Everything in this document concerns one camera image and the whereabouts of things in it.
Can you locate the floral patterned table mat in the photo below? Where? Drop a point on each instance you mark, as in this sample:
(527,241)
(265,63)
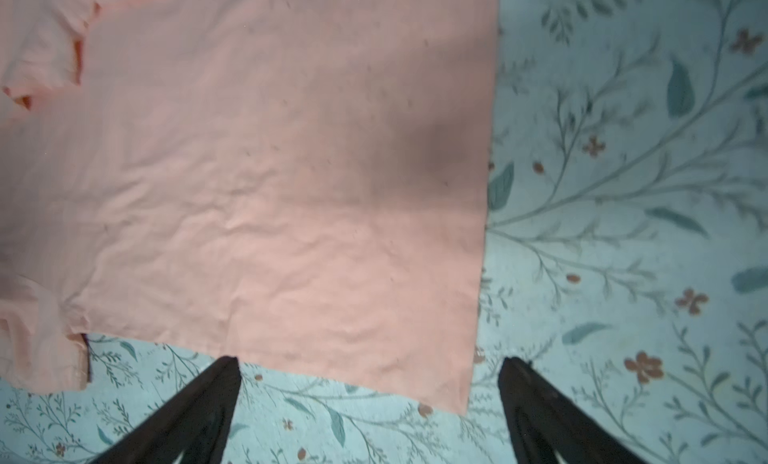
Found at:
(625,260)

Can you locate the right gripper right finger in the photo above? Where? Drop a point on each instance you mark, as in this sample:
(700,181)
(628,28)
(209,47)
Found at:
(547,427)

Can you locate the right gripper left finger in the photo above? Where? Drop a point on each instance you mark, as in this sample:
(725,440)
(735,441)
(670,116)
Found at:
(192,427)

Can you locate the peach orange t-shirt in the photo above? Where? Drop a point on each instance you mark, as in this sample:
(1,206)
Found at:
(301,184)

